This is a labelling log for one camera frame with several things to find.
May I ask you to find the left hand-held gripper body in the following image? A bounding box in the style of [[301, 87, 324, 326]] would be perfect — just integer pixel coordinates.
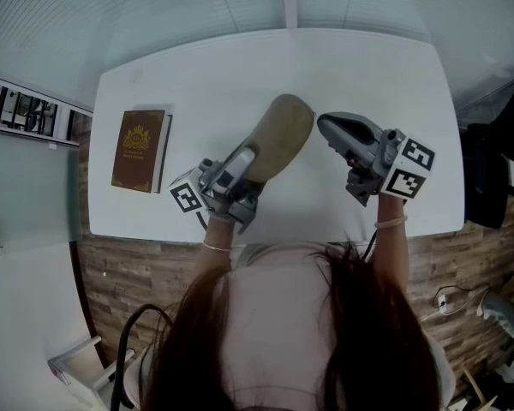
[[170, 156, 266, 235]]

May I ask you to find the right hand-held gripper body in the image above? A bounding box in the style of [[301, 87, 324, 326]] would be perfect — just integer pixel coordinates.
[[345, 128, 437, 208]]

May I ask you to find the person's left forearm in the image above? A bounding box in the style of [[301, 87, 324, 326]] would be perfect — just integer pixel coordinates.
[[190, 214, 236, 293]]

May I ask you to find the person's right forearm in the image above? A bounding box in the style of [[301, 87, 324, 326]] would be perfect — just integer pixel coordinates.
[[370, 193, 412, 312]]

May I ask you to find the brown hardcover book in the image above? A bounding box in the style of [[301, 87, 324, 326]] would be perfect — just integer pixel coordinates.
[[110, 108, 174, 195]]

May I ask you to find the black office chair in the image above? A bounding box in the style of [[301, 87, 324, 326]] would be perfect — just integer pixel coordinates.
[[458, 81, 514, 230]]

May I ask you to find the grey sneaker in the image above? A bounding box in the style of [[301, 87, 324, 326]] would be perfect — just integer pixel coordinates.
[[475, 291, 514, 340]]

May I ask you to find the person's torso in pale top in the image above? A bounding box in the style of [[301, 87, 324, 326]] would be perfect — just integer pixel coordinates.
[[123, 241, 455, 411]]

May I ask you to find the white folding stool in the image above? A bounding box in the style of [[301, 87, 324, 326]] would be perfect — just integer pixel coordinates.
[[46, 335, 134, 398]]

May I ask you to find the pale pink bracelet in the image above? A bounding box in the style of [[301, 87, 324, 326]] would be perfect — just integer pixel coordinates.
[[374, 214, 409, 230]]

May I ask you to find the thin black floor cable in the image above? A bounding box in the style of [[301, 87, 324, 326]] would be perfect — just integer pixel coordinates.
[[431, 284, 492, 312]]

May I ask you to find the thick black cable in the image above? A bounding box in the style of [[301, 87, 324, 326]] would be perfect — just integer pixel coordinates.
[[113, 303, 175, 411]]

